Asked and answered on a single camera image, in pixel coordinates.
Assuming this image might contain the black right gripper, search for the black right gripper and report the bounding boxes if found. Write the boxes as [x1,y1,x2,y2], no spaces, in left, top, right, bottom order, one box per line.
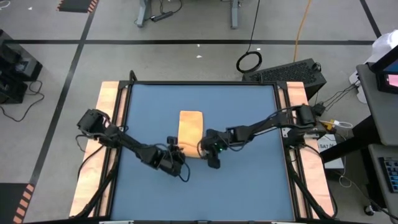
[198,129,231,169]

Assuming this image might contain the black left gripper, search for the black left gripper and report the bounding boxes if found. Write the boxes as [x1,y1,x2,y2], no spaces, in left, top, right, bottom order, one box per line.
[161,136,192,177]

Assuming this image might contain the yellow orange waffle towel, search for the yellow orange waffle towel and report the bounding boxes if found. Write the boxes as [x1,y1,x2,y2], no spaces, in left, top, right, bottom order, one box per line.
[177,110,205,159]

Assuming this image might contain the wooden table side board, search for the wooden table side board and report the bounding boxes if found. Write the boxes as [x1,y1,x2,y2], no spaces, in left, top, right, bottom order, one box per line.
[278,81,335,218]
[70,81,128,217]

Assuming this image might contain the black perforated computer tower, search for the black perforated computer tower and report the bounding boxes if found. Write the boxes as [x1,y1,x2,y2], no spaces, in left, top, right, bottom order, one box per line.
[241,58,327,101]

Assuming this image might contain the black power adapter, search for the black power adapter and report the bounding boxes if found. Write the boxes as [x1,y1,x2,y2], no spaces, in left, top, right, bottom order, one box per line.
[312,103,326,118]

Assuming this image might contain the white labelled box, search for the white labelled box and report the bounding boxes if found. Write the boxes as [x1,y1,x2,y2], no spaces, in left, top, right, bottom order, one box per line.
[316,133,345,170]

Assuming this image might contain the black power strip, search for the black power strip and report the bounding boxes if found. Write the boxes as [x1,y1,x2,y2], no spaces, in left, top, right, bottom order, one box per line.
[150,11,174,23]

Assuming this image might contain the black desk support beam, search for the black desk support beam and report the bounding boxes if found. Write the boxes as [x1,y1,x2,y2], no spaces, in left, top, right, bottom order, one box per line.
[319,114,374,163]

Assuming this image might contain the black mat orange striped edges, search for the black mat orange striped edges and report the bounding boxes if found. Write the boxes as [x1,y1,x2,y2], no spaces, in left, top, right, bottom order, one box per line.
[55,0,100,14]
[0,182,35,224]

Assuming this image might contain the grey desk top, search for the grey desk top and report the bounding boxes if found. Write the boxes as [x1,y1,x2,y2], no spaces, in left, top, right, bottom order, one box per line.
[368,143,398,224]
[356,62,398,147]

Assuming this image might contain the black equipment case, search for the black equipment case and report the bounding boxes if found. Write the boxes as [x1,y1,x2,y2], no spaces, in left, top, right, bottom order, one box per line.
[0,73,29,105]
[0,29,44,82]

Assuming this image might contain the black keyboard blue keys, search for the black keyboard blue keys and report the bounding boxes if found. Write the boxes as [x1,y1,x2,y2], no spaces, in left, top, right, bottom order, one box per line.
[377,156,398,194]

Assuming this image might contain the black framed screen device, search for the black framed screen device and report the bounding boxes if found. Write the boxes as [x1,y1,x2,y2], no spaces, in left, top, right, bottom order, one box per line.
[369,45,398,95]

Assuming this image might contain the white rounded object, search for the white rounded object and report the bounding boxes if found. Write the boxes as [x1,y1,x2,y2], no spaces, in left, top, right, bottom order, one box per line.
[348,29,398,105]

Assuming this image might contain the black aluminium table frame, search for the black aluminium table frame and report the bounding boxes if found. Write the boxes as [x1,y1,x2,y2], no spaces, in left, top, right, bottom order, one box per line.
[74,70,338,224]

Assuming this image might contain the black hanging coiled cable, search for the black hanging coiled cable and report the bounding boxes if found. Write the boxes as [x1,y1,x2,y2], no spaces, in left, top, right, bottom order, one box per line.
[235,0,262,75]

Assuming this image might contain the white yellow cable plug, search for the white yellow cable plug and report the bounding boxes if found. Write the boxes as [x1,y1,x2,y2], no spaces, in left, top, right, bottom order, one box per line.
[322,119,354,130]

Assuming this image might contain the black floor cable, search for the black floor cable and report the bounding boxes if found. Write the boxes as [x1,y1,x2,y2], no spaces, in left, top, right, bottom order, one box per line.
[0,80,45,123]

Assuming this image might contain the yellow hanging cable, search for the yellow hanging cable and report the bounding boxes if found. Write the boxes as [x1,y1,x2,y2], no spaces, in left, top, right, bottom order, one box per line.
[292,0,312,62]

